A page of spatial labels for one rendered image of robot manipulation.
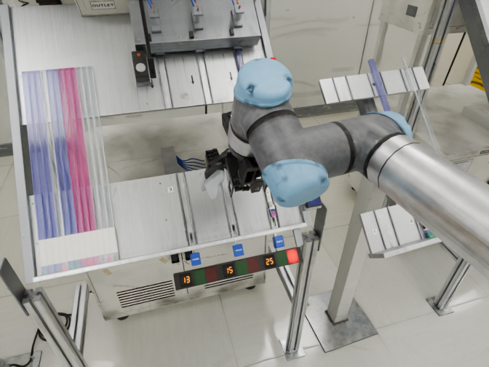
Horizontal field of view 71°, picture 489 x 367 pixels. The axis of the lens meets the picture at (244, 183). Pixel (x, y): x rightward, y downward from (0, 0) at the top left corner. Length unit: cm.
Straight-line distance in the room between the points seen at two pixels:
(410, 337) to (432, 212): 131
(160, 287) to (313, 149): 115
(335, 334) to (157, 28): 130
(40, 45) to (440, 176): 97
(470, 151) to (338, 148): 128
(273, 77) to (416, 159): 20
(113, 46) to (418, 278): 163
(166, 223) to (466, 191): 67
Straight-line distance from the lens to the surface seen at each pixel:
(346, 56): 313
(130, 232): 89
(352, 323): 164
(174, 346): 156
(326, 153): 44
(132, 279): 142
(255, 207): 91
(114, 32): 108
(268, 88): 44
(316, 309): 164
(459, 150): 168
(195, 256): 87
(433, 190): 41
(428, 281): 192
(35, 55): 108
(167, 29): 100
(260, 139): 44
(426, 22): 169
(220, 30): 102
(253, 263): 91
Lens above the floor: 136
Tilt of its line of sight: 37 degrees down
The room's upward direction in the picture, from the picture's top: straight up
